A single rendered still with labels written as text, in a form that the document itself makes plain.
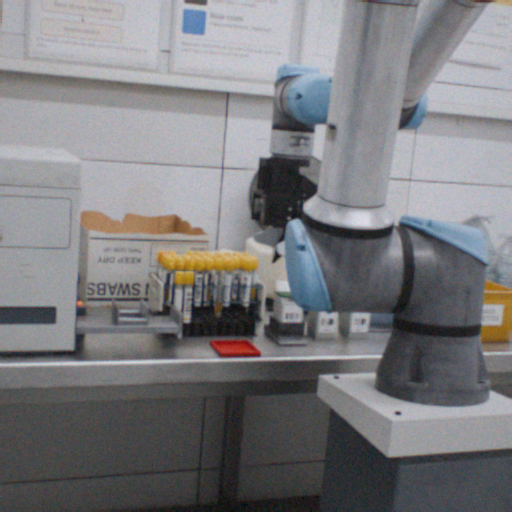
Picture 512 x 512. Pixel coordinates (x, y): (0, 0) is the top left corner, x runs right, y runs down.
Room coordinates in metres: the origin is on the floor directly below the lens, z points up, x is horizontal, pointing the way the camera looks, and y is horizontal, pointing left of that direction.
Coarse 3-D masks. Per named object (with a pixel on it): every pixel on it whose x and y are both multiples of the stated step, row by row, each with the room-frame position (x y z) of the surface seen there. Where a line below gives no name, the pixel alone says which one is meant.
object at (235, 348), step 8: (216, 344) 1.26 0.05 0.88; (224, 344) 1.26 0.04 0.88; (232, 344) 1.26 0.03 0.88; (240, 344) 1.27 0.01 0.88; (248, 344) 1.26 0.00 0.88; (216, 352) 1.22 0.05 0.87; (224, 352) 1.20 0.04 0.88; (232, 352) 1.20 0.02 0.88; (240, 352) 1.20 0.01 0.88; (248, 352) 1.21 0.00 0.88; (256, 352) 1.21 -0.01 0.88
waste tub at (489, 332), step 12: (492, 288) 1.52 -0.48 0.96; (504, 288) 1.48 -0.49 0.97; (492, 300) 1.42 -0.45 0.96; (504, 300) 1.43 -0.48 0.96; (492, 312) 1.42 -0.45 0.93; (504, 312) 1.43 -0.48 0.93; (492, 324) 1.43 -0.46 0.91; (504, 324) 1.44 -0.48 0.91; (492, 336) 1.43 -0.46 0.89; (504, 336) 1.44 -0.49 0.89
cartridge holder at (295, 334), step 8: (272, 320) 1.34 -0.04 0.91; (264, 328) 1.37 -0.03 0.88; (272, 328) 1.34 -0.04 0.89; (280, 328) 1.31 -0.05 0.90; (288, 328) 1.31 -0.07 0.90; (296, 328) 1.32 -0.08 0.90; (304, 328) 1.32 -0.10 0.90; (272, 336) 1.33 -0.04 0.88; (280, 336) 1.30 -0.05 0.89; (288, 336) 1.30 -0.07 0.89; (296, 336) 1.31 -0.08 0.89; (304, 336) 1.31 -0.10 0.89; (280, 344) 1.29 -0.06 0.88; (304, 344) 1.31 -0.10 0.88
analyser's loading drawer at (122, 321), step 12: (120, 312) 1.18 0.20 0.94; (132, 312) 1.24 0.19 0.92; (144, 312) 1.21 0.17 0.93; (180, 312) 1.22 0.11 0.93; (84, 324) 1.17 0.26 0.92; (96, 324) 1.18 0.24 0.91; (108, 324) 1.19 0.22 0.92; (120, 324) 1.18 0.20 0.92; (132, 324) 1.19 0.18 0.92; (144, 324) 1.20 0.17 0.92; (156, 324) 1.21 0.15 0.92; (168, 324) 1.22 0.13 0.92; (180, 324) 1.21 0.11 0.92; (180, 336) 1.21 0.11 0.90
